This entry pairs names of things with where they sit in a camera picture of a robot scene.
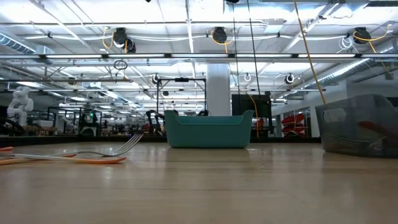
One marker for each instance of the black background robot arm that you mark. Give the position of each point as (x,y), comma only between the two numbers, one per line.
(150,123)

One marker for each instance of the teal plastic bin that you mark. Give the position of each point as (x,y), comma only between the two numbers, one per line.
(208,133)

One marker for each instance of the white column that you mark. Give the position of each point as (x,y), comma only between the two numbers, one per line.
(219,93)

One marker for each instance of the long ceiling light strip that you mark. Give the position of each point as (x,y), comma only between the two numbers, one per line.
(136,56)

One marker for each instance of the red stacked objects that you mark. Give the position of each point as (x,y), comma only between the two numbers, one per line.
(293,121)

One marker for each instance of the grey translucent plastic bin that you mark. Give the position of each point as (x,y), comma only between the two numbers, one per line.
(342,133)

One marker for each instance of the black camera gantry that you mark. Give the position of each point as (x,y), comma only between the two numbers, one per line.
(182,79)

